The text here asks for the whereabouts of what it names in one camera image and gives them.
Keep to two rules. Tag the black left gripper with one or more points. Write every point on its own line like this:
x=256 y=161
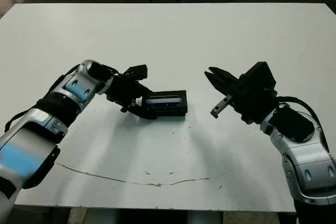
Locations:
x=123 y=91

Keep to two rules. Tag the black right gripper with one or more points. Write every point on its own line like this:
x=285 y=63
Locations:
x=252 y=103

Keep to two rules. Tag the black box lid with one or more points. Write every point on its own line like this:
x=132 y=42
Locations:
x=170 y=111

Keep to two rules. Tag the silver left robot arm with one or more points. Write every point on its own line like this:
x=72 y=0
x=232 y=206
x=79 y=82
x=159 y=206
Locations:
x=52 y=113

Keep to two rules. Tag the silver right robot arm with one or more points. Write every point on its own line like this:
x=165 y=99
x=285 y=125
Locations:
x=307 y=155

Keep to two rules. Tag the grey robot left leg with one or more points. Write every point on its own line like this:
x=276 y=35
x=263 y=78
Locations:
x=103 y=218

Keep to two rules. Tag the grey robot leg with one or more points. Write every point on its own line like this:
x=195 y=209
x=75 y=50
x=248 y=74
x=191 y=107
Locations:
x=206 y=218
x=103 y=218

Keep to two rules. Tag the grey robot right leg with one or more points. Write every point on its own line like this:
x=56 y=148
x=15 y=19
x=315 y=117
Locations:
x=206 y=218

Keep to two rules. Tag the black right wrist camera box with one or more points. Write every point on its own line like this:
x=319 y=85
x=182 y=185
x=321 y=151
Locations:
x=258 y=75

